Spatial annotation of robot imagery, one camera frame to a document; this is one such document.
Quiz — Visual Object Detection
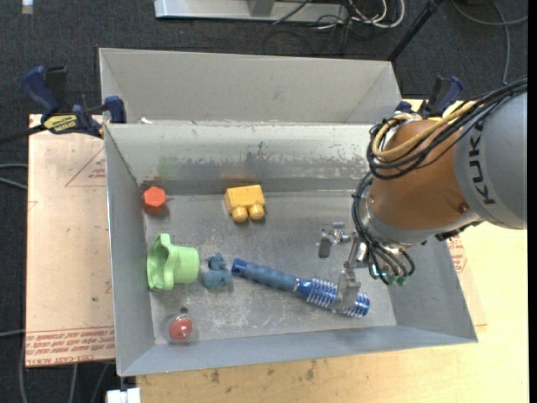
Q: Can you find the orange hexagonal block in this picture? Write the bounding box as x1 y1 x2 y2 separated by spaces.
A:
142 186 169 216

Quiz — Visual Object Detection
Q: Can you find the blue handled spring tool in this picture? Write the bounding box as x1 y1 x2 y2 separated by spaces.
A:
231 258 372 320

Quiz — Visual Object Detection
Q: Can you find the grey metal bin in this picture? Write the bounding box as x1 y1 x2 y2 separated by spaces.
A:
97 47 479 378

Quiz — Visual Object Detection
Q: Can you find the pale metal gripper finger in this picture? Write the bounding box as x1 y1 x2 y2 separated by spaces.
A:
317 222 358 259
334 260 363 313

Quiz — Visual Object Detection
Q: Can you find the blue toy animal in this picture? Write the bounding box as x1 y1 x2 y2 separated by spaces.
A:
201 253 234 290

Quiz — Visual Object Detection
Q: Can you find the yellow toy brick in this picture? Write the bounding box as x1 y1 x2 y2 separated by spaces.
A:
222 184 267 224

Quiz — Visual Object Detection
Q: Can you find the green plastic cup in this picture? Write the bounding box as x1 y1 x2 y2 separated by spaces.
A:
145 233 201 292

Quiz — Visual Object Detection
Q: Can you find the black cylinder on white bracket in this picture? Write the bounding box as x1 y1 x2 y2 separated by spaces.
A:
434 227 462 243

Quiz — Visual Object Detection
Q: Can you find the red ball in clear shell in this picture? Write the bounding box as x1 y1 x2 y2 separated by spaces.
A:
164 313 199 345

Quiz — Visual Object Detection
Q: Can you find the brown cardboard board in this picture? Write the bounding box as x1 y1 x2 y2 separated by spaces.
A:
23 113 488 369

